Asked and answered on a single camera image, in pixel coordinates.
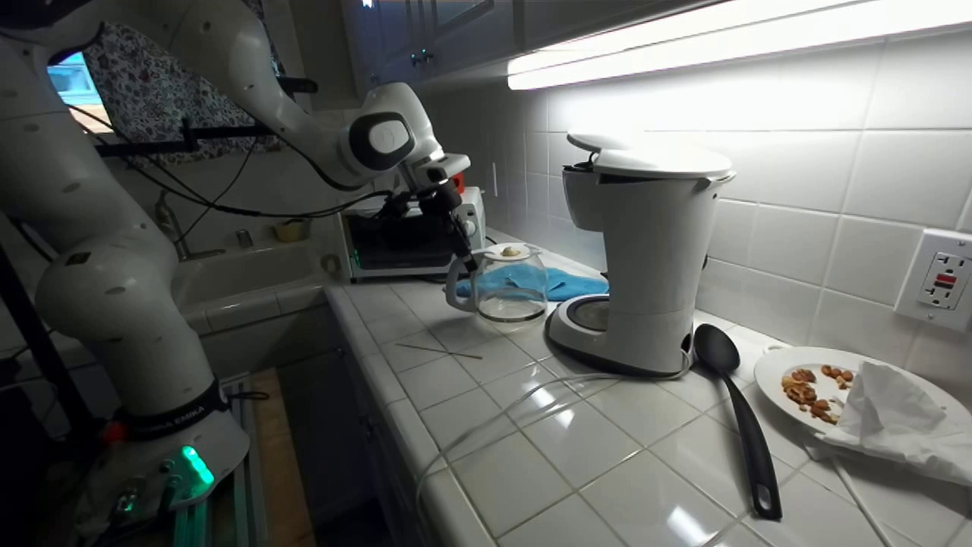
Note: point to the white coffeemaker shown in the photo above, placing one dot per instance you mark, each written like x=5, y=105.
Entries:
x=653, y=207

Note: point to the white wall outlet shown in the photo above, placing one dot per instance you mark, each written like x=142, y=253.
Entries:
x=940, y=281

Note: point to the wooden stick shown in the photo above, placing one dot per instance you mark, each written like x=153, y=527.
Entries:
x=407, y=346

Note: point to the white plate with food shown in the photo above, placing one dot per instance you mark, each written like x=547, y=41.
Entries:
x=810, y=383

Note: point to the under-cabinet light strip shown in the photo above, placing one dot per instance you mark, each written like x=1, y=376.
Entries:
x=731, y=33

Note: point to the white crumpled napkin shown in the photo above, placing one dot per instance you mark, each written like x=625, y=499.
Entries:
x=893, y=419

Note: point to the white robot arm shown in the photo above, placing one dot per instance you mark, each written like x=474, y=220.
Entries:
x=112, y=270

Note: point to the black plastic spoon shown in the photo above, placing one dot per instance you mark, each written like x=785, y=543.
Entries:
x=719, y=357

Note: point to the white upper cabinets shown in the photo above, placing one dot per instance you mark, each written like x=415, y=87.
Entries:
x=446, y=41

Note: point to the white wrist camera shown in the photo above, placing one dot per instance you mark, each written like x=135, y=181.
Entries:
x=446, y=170

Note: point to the glass coffee jar white handle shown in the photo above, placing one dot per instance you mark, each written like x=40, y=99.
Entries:
x=498, y=307

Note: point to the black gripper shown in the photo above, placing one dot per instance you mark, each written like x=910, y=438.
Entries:
x=434, y=218

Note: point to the blue towel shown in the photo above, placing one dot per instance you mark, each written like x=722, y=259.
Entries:
x=551, y=283

